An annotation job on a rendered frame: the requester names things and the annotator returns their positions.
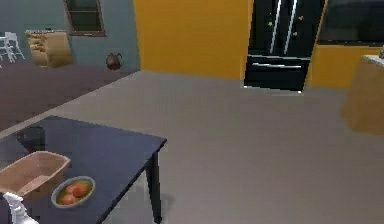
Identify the black cup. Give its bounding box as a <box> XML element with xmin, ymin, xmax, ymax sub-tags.
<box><xmin>16</xmin><ymin>125</ymin><xmax>46</xmax><ymax>153</ymax></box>

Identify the dark brown round pot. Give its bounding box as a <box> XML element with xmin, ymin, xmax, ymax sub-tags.
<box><xmin>105</xmin><ymin>52</ymin><xmax>123</xmax><ymax>71</ymax></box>

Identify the dark blue table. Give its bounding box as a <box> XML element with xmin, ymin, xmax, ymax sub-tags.
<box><xmin>0</xmin><ymin>115</ymin><xmax>168</xmax><ymax>224</ymax></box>

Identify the black fridge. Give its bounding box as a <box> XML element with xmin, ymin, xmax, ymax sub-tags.
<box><xmin>243</xmin><ymin>0</ymin><xmax>328</xmax><ymax>93</ymax></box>

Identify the red apple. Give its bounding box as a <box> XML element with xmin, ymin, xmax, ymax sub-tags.
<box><xmin>60</xmin><ymin>194</ymin><xmax>78</xmax><ymax>206</ymax></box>
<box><xmin>65</xmin><ymin>183</ymin><xmax>88</xmax><ymax>199</ymax></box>

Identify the brown framed window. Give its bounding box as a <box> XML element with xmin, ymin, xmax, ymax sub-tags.
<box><xmin>63</xmin><ymin>0</ymin><xmax>107</xmax><ymax>38</ymax></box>

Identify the tan chest of drawers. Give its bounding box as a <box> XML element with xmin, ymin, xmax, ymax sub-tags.
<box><xmin>25</xmin><ymin>29</ymin><xmax>75</xmax><ymax>69</ymax></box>

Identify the grey bowl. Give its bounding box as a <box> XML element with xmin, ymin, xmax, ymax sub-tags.
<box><xmin>50</xmin><ymin>175</ymin><xmax>96</xmax><ymax>209</ymax></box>

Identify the tan oval basket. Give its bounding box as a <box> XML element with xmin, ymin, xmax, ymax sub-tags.
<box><xmin>0</xmin><ymin>150</ymin><xmax>72</xmax><ymax>201</ymax></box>

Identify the tan wooden cabinet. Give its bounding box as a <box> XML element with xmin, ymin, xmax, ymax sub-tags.
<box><xmin>340</xmin><ymin>54</ymin><xmax>384</xmax><ymax>137</ymax></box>

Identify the dark window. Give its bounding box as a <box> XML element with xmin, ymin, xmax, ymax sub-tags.
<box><xmin>317</xmin><ymin>0</ymin><xmax>384</xmax><ymax>47</ymax></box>

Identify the white chair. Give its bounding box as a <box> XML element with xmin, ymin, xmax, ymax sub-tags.
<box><xmin>0</xmin><ymin>31</ymin><xmax>26</xmax><ymax>64</ymax></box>

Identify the white spray bottle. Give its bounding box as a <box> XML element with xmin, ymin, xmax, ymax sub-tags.
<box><xmin>2</xmin><ymin>191</ymin><xmax>40</xmax><ymax>224</ymax></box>

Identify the silver fridge drawer handle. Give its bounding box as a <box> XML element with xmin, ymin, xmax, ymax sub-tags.
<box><xmin>251</xmin><ymin>62</ymin><xmax>303</xmax><ymax>70</ymax></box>

